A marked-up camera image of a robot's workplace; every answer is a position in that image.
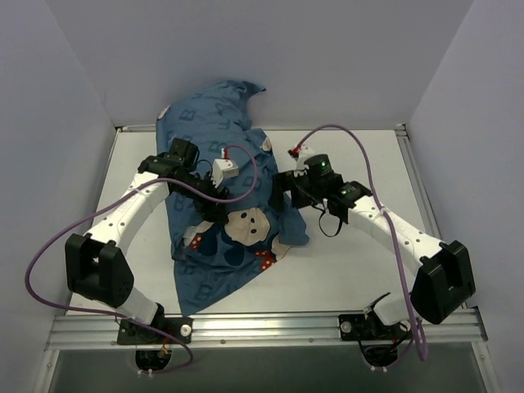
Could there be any aluminium front mounting rail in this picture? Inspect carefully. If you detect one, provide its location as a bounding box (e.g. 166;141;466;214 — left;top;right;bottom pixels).
46;309;487;350

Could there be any purple cable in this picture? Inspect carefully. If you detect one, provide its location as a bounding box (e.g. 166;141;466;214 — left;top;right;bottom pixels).
296;124;430;362
25;145;258;376

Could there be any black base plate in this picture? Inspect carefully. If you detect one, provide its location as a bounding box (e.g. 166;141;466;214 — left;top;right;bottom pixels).
338;313;412;342
116;316;193;346

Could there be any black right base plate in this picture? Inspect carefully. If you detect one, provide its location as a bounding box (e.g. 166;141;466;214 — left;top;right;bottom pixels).
338;313;412;342

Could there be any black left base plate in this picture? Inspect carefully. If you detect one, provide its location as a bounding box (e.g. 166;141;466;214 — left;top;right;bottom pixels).
116;316;193;346

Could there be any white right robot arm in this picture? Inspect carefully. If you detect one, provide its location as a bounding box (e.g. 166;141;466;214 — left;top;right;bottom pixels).
269;150;476;338

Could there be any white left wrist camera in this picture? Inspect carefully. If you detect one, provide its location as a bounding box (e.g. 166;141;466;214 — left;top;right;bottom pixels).
211;148;239;188

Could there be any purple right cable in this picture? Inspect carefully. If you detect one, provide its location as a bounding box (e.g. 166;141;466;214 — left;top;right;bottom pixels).
296;124;430;362

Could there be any blue printed pillowcase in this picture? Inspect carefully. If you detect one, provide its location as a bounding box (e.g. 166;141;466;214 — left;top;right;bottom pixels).
156;79;309;315

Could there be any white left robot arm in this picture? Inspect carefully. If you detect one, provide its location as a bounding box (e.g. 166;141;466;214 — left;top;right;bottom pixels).
65;138;238;343

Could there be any aluminium rear table rail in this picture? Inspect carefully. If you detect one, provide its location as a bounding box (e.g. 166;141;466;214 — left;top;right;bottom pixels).
115;124;156;133

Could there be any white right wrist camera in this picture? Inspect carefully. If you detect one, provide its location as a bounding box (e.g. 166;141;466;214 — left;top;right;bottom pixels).
288;144;315;177

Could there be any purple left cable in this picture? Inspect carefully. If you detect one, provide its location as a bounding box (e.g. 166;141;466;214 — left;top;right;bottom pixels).
25;145;258;376

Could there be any aluminium right side rail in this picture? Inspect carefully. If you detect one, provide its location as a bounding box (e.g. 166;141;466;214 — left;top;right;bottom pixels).
395;124;442;238

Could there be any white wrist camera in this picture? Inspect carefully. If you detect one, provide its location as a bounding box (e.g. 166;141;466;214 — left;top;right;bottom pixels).
211;148;239;188
288;144;315;177

